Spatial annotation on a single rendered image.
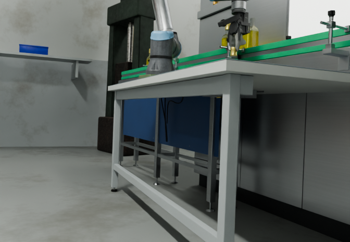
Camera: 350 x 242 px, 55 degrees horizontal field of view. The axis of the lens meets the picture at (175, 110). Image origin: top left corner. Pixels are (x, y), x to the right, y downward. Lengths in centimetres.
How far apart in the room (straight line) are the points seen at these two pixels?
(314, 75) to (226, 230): 57
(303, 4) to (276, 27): 20
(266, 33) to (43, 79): 364
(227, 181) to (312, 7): 116
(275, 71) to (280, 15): 102
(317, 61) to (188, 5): 445
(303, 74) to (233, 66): 26
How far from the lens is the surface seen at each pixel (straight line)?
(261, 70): 104
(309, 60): 163
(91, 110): 515
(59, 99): 509
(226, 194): 105
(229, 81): 102
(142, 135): 292
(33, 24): 521
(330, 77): 123
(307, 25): 192
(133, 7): 439
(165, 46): 169
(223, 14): 254
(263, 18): 216
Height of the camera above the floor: 60
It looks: level
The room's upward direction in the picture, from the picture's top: 2 degrees clockwise
